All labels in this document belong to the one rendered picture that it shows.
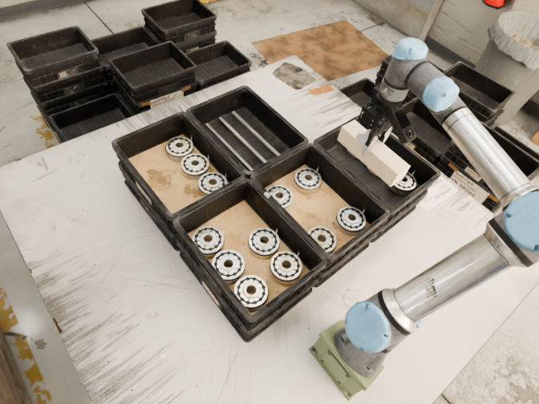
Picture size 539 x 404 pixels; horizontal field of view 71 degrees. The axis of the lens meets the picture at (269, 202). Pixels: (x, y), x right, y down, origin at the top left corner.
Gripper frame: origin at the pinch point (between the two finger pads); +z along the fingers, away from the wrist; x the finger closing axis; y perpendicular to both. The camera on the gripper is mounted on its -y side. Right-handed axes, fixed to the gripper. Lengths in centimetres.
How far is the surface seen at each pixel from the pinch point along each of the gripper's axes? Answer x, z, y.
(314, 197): 11.2, 26.0, 7.9
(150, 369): 87, 39, -6
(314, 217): 17.2, 26.0, 1.3
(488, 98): -160, 59, 18
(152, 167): 53, 26, 52
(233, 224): 43, 26, 15
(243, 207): 35.5, 26.0, 19.0
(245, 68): -45, 62, 126
